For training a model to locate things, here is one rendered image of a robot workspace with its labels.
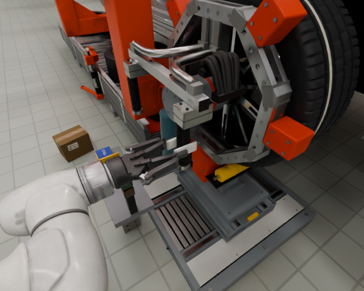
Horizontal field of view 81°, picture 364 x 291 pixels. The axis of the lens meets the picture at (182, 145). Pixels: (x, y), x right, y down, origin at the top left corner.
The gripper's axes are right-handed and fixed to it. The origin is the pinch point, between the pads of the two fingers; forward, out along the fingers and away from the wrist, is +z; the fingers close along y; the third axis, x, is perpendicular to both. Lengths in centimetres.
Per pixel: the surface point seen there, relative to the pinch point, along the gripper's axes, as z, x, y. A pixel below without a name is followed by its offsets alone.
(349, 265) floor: 74, -83, 49
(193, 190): 25, -68, -26
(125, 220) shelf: -19.2, -38.3, -11.0
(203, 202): 25, -68, -16
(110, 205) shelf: -21.9, -37.9, -20.3
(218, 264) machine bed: 13, -75, 13
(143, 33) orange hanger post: 17, 13, -61
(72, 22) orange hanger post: 16, -17, -253
